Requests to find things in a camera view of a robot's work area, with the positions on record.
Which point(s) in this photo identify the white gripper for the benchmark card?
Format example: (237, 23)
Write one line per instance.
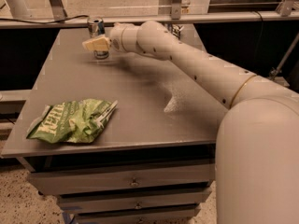
(116, 37)

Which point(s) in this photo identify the redbull can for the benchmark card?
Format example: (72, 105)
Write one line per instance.
(96, 27)

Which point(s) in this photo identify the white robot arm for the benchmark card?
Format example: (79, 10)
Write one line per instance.
(257, 144)

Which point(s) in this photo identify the blue chip bag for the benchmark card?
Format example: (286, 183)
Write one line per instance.
(175, 30)

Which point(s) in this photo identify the green jalapeno chip bag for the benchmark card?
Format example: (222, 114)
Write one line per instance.
(72, 122)

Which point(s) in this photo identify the white pipe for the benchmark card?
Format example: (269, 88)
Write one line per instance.
(18, 9)

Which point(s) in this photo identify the grey drawer cabinet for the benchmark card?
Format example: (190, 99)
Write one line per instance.
(170, 105)

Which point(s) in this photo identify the top drawer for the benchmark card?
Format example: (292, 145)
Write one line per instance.
(123, 177)

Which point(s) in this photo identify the drawer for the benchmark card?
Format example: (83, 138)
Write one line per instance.
(139, 216)
(123, 177)
(134, 200)

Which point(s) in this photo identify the middle drawer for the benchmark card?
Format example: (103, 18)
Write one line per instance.
(134, 200)

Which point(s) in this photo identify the metal railing bar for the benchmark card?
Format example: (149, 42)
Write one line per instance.
(80, 21)

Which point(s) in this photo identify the bottom drawer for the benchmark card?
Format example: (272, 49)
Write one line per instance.
(139, 216)

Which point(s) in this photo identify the metal bracket left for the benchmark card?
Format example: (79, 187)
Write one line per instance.
(58, 10)

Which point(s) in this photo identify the metal bracket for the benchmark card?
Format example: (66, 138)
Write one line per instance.
(175, 9)
(58, 10)
(285, 7)

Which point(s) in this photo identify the metal bracket centre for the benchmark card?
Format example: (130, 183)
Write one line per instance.
(175, 9)

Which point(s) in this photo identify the metal bracket right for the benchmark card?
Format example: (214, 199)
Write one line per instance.
(285, 7)

